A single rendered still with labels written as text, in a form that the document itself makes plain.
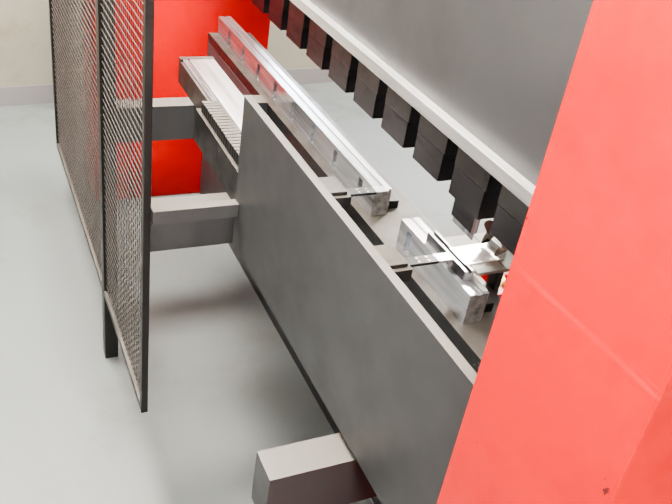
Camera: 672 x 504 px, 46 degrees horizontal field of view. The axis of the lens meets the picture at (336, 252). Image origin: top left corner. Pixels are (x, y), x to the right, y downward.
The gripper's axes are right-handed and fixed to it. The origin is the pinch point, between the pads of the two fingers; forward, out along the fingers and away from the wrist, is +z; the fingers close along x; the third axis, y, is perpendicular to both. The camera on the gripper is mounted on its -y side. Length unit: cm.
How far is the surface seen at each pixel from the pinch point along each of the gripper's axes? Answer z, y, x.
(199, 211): 46, 57, -32
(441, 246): 9.4, 8.8, -5.8
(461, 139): -12, 57, 21
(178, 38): 30, 10, -216
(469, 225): 0.0, 16.3, 2.9
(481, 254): 3.5, 2.1, 0.8
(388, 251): 19.2, 26.0, -2.2
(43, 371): 148, 19, -96
